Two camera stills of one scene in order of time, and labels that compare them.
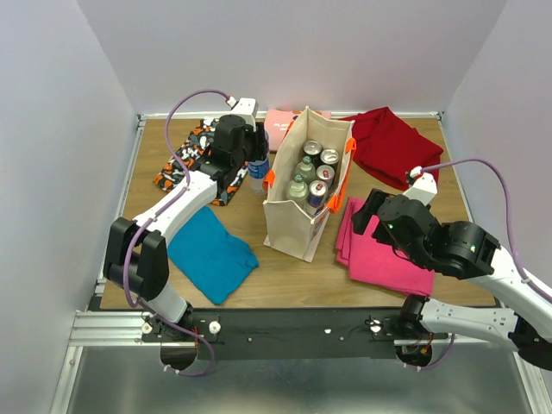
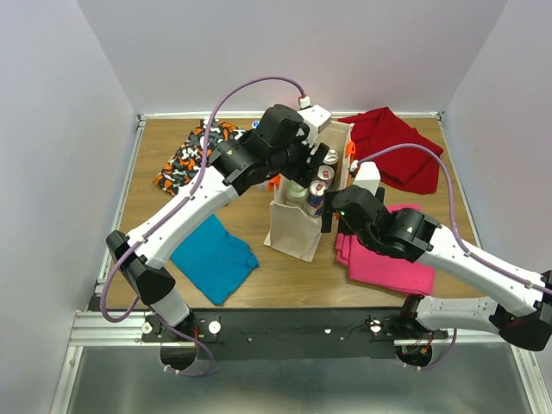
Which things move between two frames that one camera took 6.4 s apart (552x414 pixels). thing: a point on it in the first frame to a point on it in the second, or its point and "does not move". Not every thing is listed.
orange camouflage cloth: [195, 146] does not move
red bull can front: [317, 189] does not move
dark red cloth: [388, 147] does not move
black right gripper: [360, 217] to [328, 209]
